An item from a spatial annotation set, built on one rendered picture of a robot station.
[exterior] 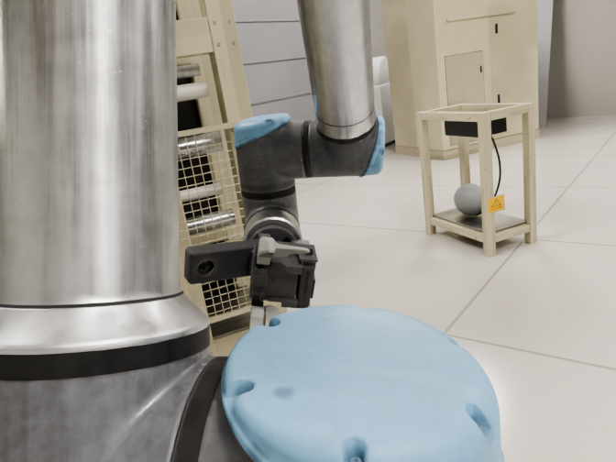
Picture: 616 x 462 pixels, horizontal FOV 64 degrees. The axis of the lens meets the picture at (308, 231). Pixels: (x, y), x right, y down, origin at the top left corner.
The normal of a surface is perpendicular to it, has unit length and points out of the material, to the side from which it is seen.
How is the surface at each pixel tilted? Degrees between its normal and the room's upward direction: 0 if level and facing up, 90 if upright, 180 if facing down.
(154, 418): 23
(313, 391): 10
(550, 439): 0
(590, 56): 90
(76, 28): 75
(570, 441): 0
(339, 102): 126
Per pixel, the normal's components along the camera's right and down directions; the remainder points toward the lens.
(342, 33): 0.16, 0.79
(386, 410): 0.02, -0.95
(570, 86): -0.60, 0.32
